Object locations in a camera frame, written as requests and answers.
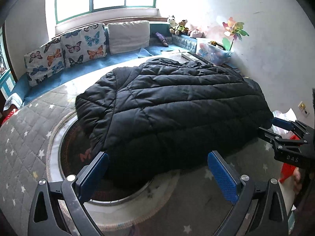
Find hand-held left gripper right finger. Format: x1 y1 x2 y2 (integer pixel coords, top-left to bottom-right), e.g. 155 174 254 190
207 150 289 236

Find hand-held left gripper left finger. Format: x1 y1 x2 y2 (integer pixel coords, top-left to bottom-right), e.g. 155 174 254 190
28 151 110 236

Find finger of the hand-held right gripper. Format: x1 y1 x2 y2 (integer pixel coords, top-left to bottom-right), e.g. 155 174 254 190
258 127 309 151
272 117 311 140

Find black down jacket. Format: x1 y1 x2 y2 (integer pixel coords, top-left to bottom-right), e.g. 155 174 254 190
75 57 273 185

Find person's right hand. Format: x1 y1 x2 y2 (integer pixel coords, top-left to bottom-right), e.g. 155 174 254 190
292 168 303 195

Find white plastic bag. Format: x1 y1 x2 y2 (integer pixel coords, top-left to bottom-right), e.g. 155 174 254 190
272 108 300 138

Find red plastic stool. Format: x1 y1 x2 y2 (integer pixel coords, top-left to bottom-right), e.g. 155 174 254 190
279 162 296 184

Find round cream-rimmed table mat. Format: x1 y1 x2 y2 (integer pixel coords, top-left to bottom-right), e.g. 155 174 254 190
45 109 183 228

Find grey star quilted mat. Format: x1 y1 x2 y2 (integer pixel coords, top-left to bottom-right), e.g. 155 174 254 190
0 88 296 236

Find clear plastic toy box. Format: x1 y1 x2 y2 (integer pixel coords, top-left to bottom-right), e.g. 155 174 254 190
196 38 234 66

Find red patterned bag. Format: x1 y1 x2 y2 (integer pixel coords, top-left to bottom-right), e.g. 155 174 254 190
0 108 19 127

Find white crochet cloth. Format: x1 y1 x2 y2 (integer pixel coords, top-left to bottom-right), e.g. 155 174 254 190
4 95 24 111

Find colourful pinwheel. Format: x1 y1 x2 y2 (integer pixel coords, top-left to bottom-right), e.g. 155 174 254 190
222 17 249 51

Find long white flat device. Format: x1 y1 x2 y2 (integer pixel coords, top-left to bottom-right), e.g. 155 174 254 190
180 52 208 64

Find blue corner bench seat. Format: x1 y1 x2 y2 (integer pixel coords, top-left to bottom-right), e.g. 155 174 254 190
10 21 244 105

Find butterfly print cushion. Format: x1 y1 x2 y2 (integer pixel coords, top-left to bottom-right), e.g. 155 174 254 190
60 23 108 68
24 36 66 87

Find pink plush toy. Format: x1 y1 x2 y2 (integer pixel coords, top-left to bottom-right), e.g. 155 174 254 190
188 29 206 39

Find blue cabinet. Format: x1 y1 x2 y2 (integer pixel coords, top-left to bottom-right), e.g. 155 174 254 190
0 67 14 99

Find brown plush bear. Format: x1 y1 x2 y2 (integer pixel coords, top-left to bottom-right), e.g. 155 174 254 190
170 20 189 35

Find white cushion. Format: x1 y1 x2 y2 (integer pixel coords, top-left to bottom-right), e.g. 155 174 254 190
107 20 150 55

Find purple folded umbrella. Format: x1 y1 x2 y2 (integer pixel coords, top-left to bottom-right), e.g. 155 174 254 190
155 32 170 47

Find window ledge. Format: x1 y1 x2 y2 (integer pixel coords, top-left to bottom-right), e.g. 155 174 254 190
55 8 171 37

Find wall socket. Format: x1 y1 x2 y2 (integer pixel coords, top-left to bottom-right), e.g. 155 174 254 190
298 102 310 116

